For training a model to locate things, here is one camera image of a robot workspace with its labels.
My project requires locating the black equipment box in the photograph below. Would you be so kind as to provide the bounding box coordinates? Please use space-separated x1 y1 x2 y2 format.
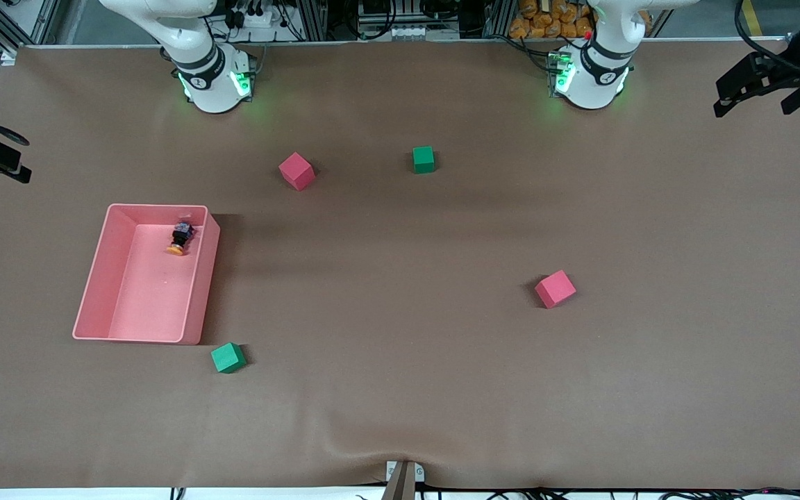
357 0 461 40

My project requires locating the pile of orange objects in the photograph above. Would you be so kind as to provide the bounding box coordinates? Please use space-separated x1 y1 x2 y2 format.
509 0 651 40

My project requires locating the black button with orange cap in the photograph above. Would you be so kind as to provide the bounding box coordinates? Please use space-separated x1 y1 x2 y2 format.
166 221 196 257

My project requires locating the brown table cover sheet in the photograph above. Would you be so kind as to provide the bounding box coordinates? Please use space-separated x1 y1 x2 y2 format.
0 38 800 490

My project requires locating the white power strip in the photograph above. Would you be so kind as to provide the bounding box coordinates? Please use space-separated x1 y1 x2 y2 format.
223 0 303 30

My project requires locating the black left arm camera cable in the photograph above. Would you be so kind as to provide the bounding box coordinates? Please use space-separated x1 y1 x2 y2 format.
733 0 800 72

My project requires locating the grey metal mounting bracket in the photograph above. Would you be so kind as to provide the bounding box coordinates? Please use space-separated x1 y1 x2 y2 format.
381 460 426 500

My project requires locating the pink foam cube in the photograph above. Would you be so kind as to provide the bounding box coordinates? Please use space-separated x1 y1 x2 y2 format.
535 270 577 309
278 152 316 192

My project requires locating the pink plastic bin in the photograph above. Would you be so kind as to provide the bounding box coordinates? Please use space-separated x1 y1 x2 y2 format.
72 203 221 345

